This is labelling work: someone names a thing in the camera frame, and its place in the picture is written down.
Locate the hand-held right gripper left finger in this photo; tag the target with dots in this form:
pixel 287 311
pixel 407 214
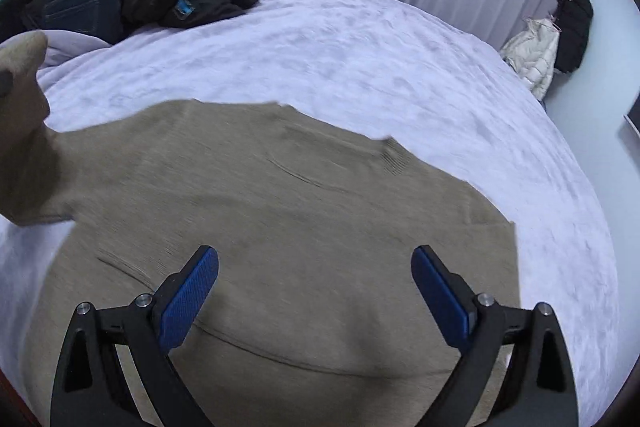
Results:
pixel 187 302

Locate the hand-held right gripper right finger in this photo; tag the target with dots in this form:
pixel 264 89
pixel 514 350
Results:
pixel 442 302

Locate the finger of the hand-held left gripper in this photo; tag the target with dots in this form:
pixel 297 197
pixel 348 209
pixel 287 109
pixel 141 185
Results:
pixel 3 85

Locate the beige knit sweater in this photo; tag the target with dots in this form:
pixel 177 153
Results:
pixel 280 217

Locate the lavender fleece blanket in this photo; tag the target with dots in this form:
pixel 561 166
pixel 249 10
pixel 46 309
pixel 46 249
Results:
pixel 400 72

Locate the white puffer jacket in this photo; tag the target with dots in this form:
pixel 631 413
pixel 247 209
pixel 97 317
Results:
pixel 532 57

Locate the dark flat screen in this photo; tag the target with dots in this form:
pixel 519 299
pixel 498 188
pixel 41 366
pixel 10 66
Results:
pixel 632 122

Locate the black hanging coat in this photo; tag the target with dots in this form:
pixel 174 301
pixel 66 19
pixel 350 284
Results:
pixel 575 24

